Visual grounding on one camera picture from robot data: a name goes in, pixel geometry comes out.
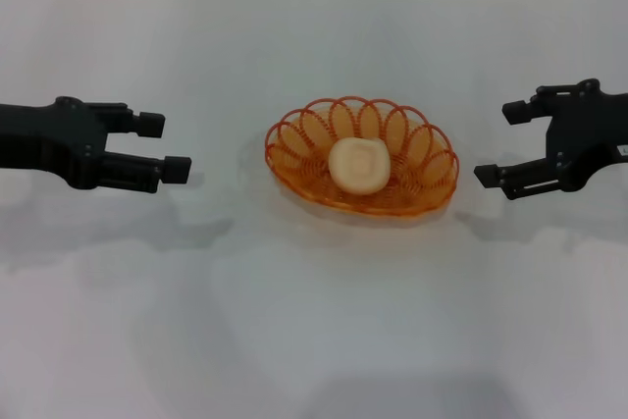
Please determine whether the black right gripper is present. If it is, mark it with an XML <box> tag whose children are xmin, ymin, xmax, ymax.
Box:
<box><xmin>473</xmin><ymin>78</ymin><xmax>628</xmax><ymax>202</ymax></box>

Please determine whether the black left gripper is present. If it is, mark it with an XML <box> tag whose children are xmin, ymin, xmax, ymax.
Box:
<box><xmin>0</xmin><ymin>95</ymin><xmax>192</xmax><ymax>194</ymax></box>

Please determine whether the orange wire basket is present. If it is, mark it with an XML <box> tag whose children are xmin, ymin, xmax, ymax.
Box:
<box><xmin>264</xmin><ymin>93</ymin><xmax>461</xmax><ymax>218</ymax></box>

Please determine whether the beige steamed bun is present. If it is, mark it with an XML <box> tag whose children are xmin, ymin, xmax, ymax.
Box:
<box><xmin>327</xmin><ymin>136</ymin><xmax>393</xmax><ymax>193</ymax></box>

